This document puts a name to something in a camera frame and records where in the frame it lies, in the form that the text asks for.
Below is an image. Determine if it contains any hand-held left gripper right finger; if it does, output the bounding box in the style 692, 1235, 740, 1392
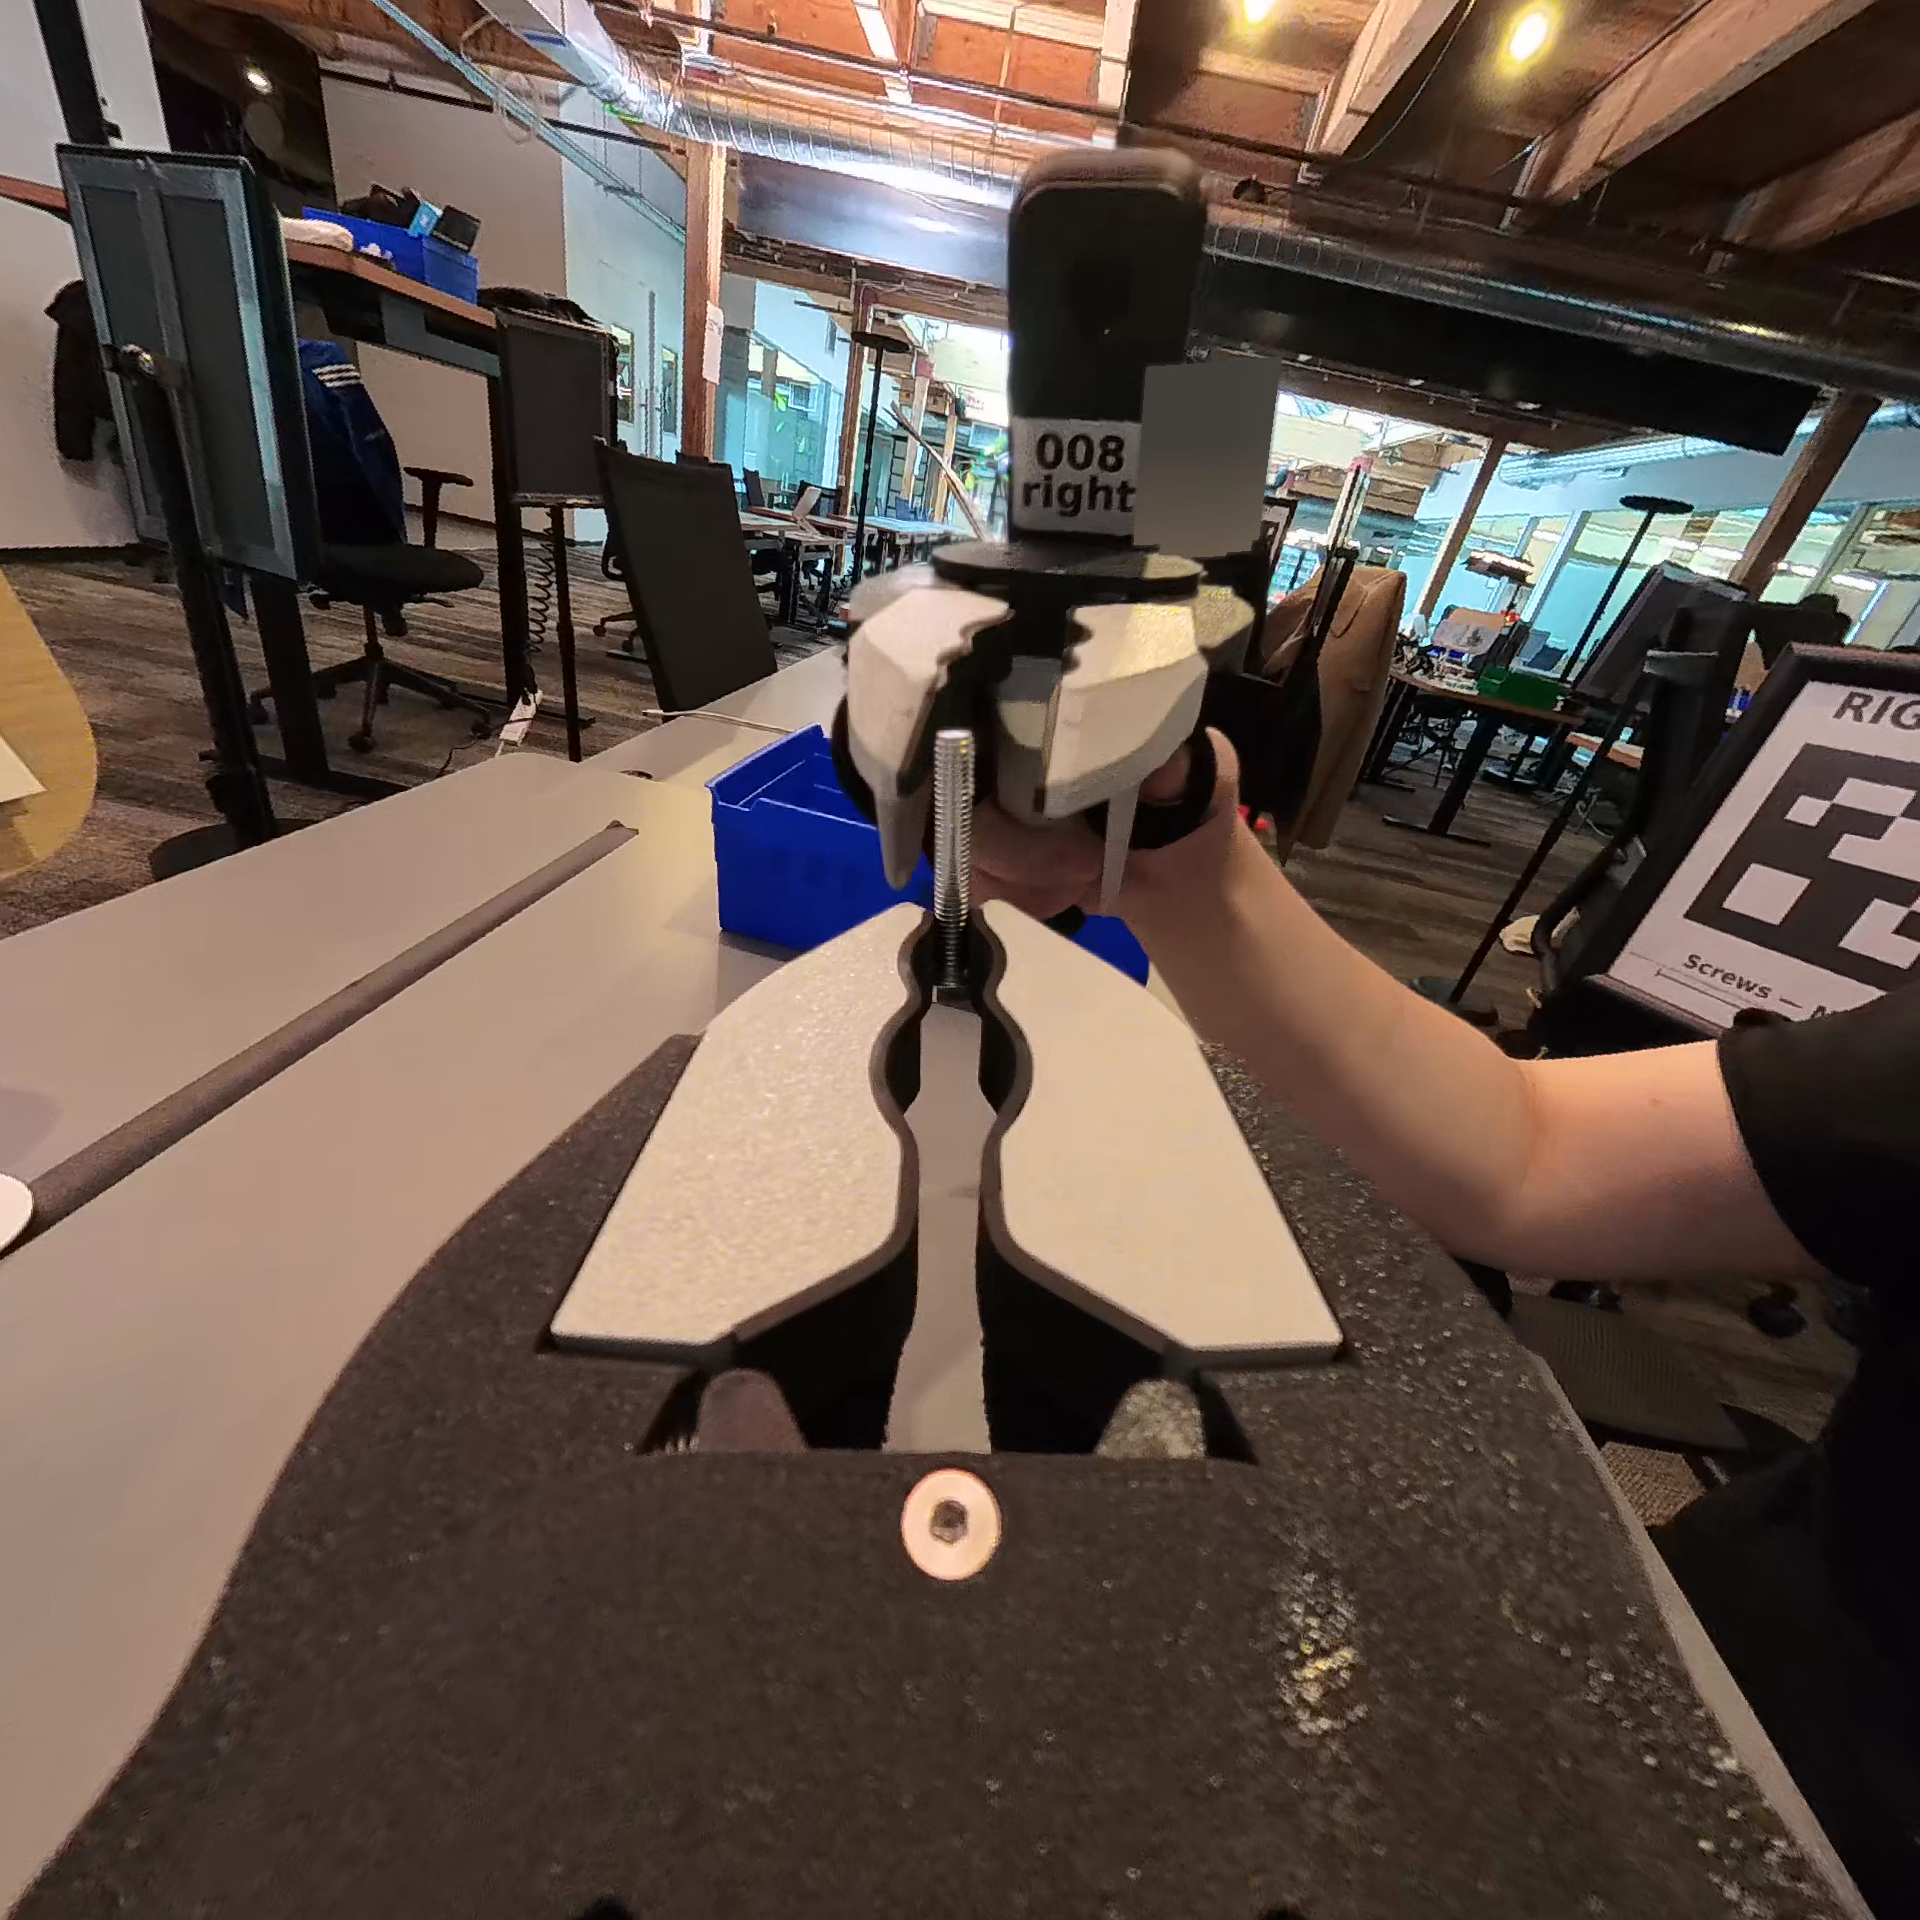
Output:
973, 896, 1348, 1377

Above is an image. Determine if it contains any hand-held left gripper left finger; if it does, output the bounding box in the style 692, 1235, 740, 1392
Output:
546, 900, 924, 1371

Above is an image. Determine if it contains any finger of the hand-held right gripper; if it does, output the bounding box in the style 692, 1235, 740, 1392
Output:
993, 597, 1218, 919
840, 577, 1013, 895

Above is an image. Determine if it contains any silver bolt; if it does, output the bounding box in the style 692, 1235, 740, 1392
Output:
930, 728, 979, 1009

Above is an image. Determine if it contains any blue storage bin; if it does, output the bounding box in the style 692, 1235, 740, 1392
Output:
707, 724, 1152, 990

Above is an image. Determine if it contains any person's right forearm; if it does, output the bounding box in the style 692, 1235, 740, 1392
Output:
1145, 863, 1823, 1288

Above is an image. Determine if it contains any person's right hand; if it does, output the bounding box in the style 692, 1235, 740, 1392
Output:
966, 732, 1261, 981

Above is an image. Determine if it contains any tan coat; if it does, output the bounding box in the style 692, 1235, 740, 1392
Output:
1259, 562, 1409, 852

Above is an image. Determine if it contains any black high-back office chair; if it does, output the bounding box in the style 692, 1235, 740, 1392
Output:
594, 439, 779, 717

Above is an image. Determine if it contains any small monitor on floor stand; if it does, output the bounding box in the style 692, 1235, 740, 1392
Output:
491, 307, 624, 769

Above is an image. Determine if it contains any black desk monitor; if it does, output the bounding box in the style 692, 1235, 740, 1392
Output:
1573, 562, 1754, 799

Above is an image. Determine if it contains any black floor lamp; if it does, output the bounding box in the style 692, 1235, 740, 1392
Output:
1409, 493, 1697, 1027

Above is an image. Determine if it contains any blue jacket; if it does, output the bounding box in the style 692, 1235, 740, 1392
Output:
293, 341, 410, 551

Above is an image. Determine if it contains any blue bin on desk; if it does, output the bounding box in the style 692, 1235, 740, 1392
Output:
300, 206, 481, 307

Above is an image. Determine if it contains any wooden standing desk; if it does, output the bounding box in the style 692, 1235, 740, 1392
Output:
275, 240, 519, 708

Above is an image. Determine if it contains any framed marker sign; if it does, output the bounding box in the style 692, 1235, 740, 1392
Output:
1589, 644, 1920, 1041

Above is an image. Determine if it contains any large monitor on floor stand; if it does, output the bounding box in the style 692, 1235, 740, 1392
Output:
56, 144, 399, 884

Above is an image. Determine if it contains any round wooden table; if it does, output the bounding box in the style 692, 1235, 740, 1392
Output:
0, 570, 100, 889

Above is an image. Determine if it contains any black hanging jacket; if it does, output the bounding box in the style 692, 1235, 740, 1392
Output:
43, 281, 113, 464

